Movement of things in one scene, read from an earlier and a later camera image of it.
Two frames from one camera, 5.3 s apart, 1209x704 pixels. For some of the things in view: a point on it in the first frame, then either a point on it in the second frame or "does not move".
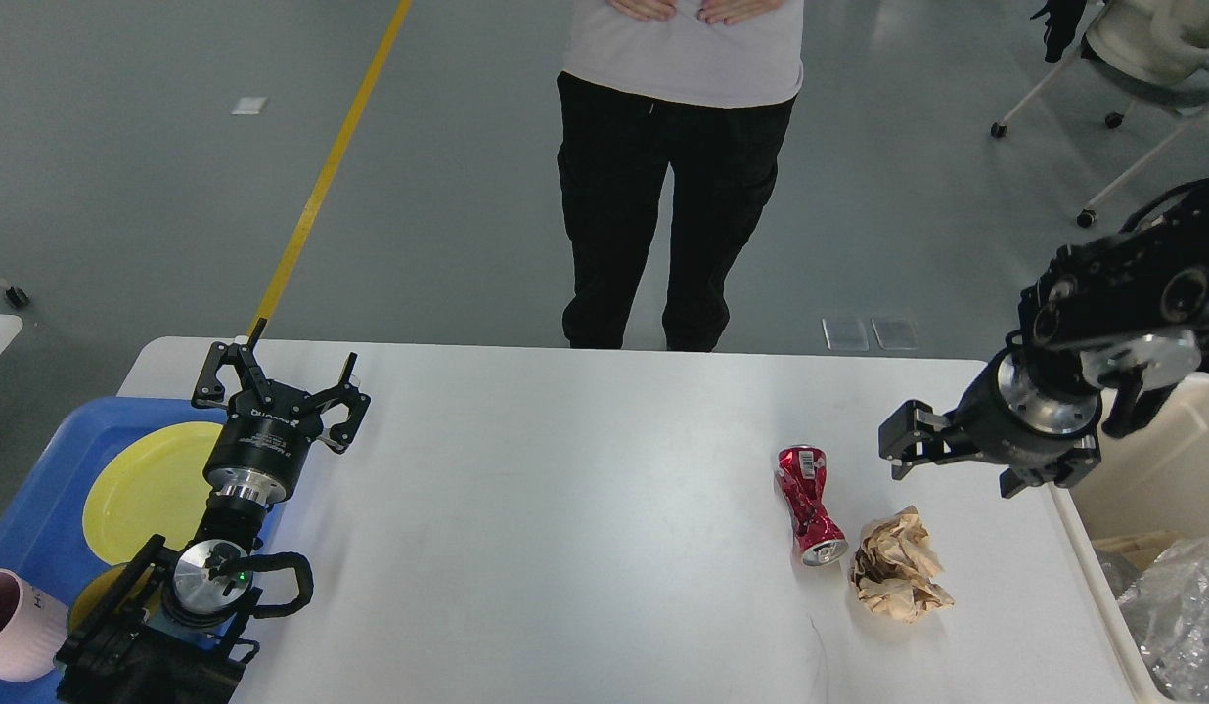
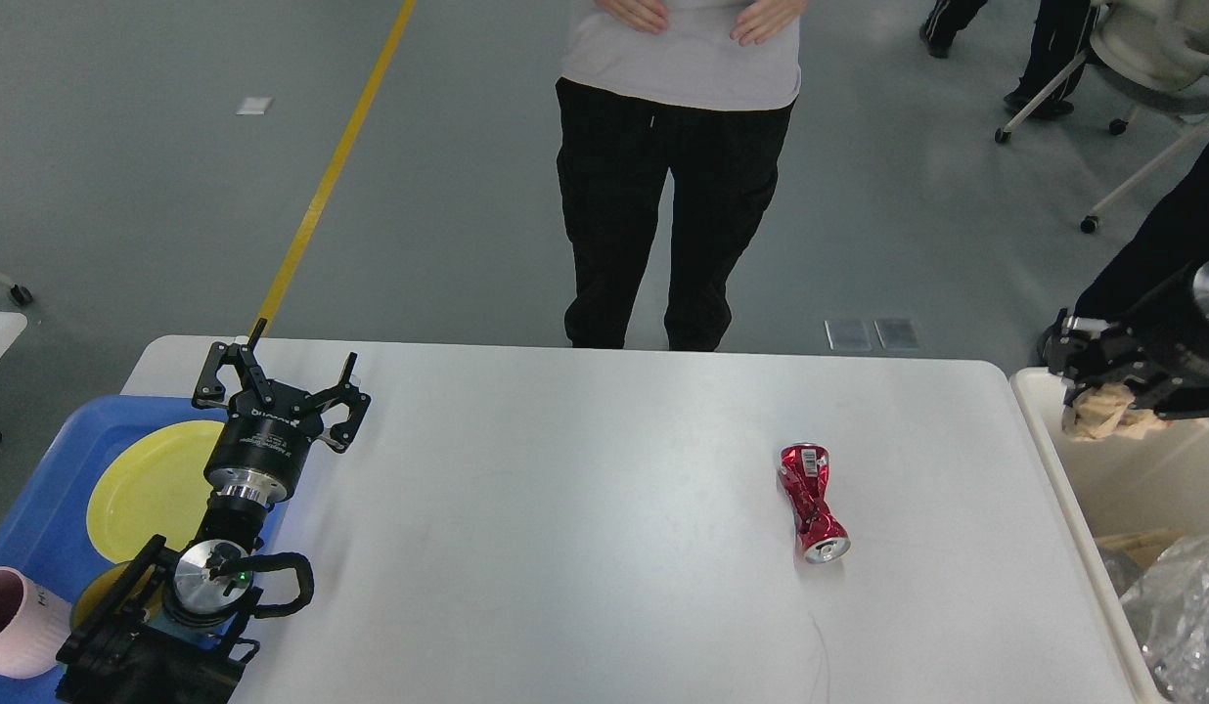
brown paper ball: x=895 y=567 → x=1098 y=413
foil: x=1180 y=604 does not move
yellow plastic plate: x=153 y=486 does not move
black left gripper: x=264 y=441 does not move
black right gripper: x=1006 y=416 → x=1169 y=326
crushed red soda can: x=818 y=536 does not move
